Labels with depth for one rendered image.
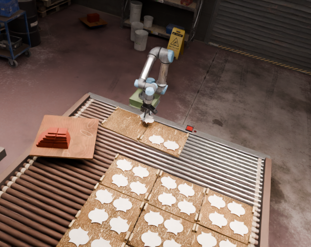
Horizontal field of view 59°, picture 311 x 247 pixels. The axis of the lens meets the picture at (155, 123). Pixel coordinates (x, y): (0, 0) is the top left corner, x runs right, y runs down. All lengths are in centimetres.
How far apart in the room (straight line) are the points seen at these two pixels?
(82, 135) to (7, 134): 183
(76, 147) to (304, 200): 303
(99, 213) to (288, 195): 273
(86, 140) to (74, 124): 24
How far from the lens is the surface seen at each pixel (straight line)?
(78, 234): 210
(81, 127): 262
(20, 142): 405
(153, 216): 219
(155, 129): 283
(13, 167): 251
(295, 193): 424
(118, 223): 214
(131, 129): 278
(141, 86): 268
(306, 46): 717
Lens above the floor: 282
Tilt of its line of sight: 41 degrees down
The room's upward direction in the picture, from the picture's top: 11 degrees clockwise
